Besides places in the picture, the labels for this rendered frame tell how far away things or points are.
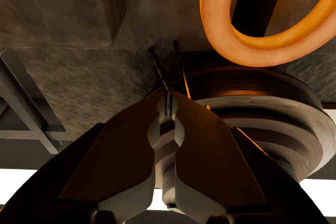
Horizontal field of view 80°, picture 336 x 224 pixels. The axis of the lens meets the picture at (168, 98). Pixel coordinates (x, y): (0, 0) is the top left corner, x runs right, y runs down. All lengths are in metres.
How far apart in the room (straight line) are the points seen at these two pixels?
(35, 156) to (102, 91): 8.69
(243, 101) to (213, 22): 0.14
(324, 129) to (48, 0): 0.47
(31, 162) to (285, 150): 8.95
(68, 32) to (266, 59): 0.26
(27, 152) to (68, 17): 9.24
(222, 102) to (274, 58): 0.10
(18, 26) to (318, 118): 0.54
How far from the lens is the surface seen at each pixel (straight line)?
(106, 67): 0.50
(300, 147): 0.45
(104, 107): 0.61
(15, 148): 9.83
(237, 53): 0.30
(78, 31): 0.27
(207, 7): 0.26
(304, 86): 0.46
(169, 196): 0.46
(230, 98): 0.33
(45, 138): 6.30
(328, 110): 0.67
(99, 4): 0.24
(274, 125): 0.38
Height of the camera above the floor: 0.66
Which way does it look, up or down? 47 degrees up
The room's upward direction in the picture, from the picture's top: 180 degrees counter-clockwise
